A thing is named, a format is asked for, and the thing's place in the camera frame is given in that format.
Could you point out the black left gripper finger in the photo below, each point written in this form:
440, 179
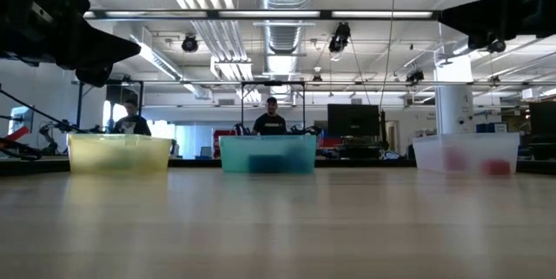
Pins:
95, 77
95, 46

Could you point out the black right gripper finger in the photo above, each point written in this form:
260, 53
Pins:
478, 41
478, 14

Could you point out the small red toy brick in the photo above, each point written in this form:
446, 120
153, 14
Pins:
495, 167

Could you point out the large blue toy brick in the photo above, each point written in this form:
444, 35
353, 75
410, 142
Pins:
266, 164

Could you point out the black ceiling spotlight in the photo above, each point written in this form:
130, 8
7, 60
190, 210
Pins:
189, 44
498, 47
415, 76

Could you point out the person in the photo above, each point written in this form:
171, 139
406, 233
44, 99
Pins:
269, 124
132, 126

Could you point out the white round column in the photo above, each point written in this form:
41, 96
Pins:
454, 109

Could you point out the yellow translucent plastic bin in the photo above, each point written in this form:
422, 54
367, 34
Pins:
117, 155

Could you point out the lit computer monitor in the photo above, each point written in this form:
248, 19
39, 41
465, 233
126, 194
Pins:
19, 116

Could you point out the blue storage boxes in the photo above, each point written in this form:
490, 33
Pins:
484, 128

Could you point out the red bar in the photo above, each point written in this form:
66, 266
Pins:
18, 134

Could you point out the dark computer monitor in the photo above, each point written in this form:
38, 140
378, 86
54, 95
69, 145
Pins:
543, 118

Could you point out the clear plastic bin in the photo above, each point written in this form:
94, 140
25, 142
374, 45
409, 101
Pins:
430, 153

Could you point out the red cabinet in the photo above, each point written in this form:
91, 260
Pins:
228, 132

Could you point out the black computer monitor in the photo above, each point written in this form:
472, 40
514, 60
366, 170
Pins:
352, 120

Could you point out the teal translucent plastic bin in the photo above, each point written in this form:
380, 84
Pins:
234, 153

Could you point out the black background rig frame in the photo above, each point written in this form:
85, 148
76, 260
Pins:
141, 109
273, 83

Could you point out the black aluminium rig frame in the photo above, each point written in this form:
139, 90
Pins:
35, 167

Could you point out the long black overhead rail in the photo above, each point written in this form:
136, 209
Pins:
212, 14

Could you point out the black hanging camera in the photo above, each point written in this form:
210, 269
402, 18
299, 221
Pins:
341, 35

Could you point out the silver ceiling air duct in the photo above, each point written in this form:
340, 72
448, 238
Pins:
284, 37

